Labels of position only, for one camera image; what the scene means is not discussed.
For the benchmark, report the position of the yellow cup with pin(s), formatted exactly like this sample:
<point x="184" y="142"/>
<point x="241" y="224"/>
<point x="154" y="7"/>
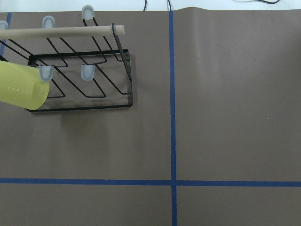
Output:
<point x="21" y="86"/>

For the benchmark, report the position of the black wire cup rack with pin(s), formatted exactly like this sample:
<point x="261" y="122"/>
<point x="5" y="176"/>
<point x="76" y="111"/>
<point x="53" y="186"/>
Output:
<point x="86" y="66"/>

